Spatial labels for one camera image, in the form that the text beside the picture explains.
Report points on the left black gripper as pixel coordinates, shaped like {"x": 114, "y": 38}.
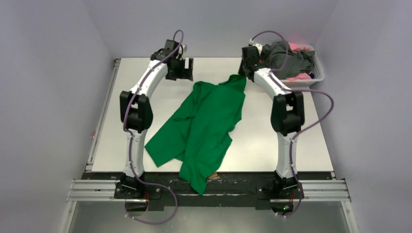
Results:
{"x": 184, "y": 74}

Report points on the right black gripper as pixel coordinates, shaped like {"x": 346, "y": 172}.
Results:
{"x": 244, "y": 71}

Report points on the green t shirt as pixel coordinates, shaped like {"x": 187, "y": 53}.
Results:
{"x": 197, "y": 133}

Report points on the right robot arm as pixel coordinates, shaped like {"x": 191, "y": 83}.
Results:
{"x": 287, "y": 117}

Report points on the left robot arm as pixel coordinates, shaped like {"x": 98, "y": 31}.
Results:
{"x": 137, "y": 116}

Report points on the grey t shirt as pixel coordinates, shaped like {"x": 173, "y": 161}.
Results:
{"x": 286, "y": 62}

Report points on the pink t shirt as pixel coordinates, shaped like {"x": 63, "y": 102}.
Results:
{"x": 295, "y": 49}

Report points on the white laundry basket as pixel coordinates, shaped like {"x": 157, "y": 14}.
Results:
{"x": 317, "y": 77}

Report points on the brown tape piece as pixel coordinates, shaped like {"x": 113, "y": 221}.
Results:
{"x": 213, "y": 176}

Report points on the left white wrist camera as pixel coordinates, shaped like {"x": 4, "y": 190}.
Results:
{"x": 181, "y": 52}

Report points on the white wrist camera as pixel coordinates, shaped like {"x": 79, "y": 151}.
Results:
{"x": 181, "y": 52}
{"x": 257, "y": 45}

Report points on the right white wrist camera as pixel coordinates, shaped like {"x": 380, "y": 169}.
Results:
{"x": 257, "y": 45}

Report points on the left side aluminium rail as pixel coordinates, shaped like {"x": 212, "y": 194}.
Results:
{"x": 96, "y": 134}

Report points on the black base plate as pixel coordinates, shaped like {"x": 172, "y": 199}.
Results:
{"x": 230, "y": 189}

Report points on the aluminium frame rail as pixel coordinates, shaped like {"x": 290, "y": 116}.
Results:
{"x": 329, "y": 190}

